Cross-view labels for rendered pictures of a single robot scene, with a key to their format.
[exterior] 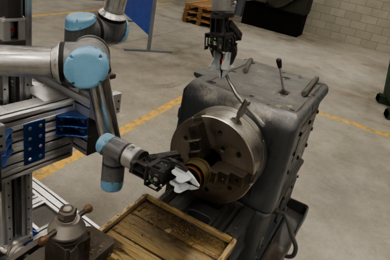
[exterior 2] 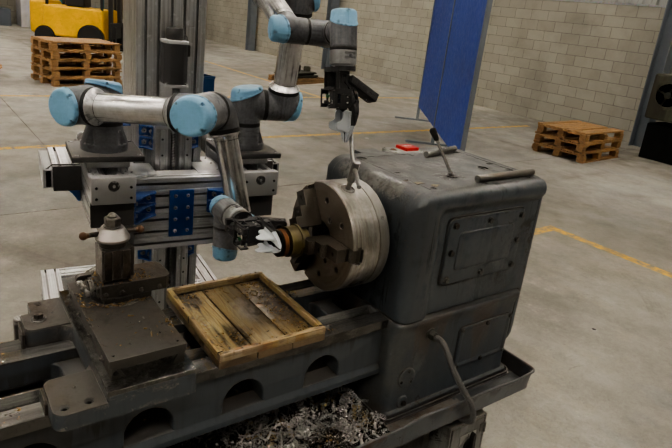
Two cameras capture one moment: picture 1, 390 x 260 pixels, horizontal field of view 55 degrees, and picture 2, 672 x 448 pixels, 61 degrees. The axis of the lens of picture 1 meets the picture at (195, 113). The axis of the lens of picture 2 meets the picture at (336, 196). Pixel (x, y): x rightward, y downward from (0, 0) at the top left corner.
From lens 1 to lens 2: 85 cm
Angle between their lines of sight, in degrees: 27
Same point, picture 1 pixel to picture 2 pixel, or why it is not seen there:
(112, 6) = (279, 76)
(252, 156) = (352, 227)
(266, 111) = (398, 186)
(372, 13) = not seen: outside the picture
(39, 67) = (154, 114)
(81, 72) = (184, 119)
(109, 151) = (216, 210)
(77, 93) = not seen: hidden behind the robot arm
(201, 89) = (343, 163)
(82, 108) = not seen: hidden behind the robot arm
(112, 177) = (219, 241)
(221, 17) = (333, 70)
